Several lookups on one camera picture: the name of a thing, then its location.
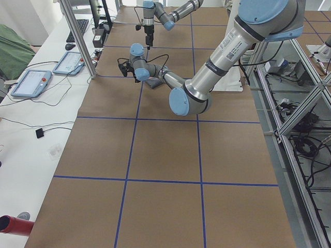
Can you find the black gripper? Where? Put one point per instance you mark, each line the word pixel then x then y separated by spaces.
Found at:
pixel 134 75
pixel 148 31

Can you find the pink grey microfibre towel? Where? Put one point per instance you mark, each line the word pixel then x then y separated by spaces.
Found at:
pixel 153 82

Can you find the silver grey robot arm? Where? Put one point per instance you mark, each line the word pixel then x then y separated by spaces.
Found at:
pixel 255 21
pixel 152 9

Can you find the black box with label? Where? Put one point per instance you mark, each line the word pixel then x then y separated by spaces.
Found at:
pixel 99 38

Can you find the right teach pendant tablet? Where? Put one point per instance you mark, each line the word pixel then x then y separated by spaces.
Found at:
pixel 70 64

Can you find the teach pendant tablet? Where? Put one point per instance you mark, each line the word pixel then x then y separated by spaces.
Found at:
pixel 70 64
pixel 32 84

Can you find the black computer monitor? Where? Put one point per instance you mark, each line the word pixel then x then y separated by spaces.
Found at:
pixel 96 12

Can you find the black computer mouse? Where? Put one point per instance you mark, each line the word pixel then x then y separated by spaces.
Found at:
pixel 69 46

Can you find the left teach pendant tablet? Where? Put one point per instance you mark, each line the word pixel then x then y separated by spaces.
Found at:
pixel 32 84

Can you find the small black square pad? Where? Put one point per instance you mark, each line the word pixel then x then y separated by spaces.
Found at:
pixel 39 133

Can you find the green fabric cover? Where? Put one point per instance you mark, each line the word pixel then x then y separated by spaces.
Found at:
pixel 16 53

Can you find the red cylinder tube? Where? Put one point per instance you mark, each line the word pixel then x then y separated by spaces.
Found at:
pixel 16 226

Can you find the aluminium frame post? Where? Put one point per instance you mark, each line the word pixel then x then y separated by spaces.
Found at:
pixel 74 28

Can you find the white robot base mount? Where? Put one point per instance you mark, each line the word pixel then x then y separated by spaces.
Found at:
pixel 231 81

